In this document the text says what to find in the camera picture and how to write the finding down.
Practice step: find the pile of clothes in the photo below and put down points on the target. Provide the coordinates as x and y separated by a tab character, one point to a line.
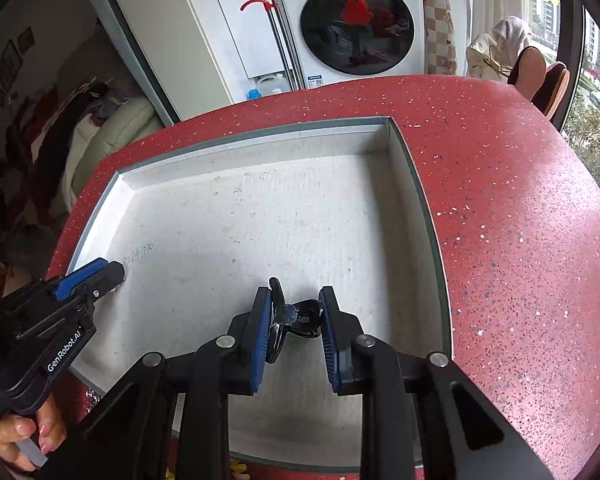
39	153

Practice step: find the white detergent jug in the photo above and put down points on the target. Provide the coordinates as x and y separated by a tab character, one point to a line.
271	84

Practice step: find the checkered towel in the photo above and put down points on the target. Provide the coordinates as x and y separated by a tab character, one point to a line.
441	53

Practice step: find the blue-capped bottle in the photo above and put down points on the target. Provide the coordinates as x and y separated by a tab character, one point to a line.
253	94

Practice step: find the black hair claw clip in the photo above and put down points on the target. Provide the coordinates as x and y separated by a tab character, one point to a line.
303	319

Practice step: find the white cabinet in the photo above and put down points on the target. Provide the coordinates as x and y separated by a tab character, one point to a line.
205	54

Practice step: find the white washing machine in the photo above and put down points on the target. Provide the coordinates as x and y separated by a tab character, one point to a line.
338	40

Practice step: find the person's left hand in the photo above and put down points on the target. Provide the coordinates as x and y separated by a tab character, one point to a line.
49	426

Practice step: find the brown chair far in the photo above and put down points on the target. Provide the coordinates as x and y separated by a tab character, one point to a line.
528	73

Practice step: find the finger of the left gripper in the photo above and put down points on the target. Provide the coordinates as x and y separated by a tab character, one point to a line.
98	278
65	287

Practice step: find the brown chair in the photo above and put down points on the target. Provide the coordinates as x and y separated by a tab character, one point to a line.
552	90
528	73

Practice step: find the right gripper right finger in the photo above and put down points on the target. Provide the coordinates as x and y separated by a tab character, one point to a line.
339	332

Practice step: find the beige sofa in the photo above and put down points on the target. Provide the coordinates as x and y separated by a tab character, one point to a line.
102	131

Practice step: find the grey jewelry tray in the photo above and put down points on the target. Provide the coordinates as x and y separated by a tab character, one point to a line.
337	202

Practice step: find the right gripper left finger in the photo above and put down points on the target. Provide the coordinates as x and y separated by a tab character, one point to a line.
245	367

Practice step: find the brown chair near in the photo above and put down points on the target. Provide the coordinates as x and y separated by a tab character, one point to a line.
552	90

